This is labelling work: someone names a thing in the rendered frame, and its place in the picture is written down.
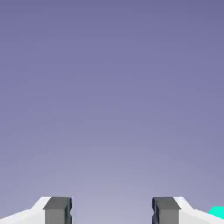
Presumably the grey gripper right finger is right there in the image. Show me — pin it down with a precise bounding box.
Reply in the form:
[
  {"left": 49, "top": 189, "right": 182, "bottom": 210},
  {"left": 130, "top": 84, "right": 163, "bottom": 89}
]
[{"left": 151, "top": 196, "right": 224, "bottom": 224}]

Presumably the large cyan box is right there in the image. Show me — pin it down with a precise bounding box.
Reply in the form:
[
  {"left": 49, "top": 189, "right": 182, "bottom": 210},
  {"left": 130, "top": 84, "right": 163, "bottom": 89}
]
[{"left": 207, "top": 206, "right": 224, "bottom": 220}]

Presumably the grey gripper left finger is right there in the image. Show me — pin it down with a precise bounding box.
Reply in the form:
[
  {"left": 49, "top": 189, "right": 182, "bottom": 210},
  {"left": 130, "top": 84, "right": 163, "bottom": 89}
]
[{"left": 0, "top": 196, "right": 73, "bottom": 224}]

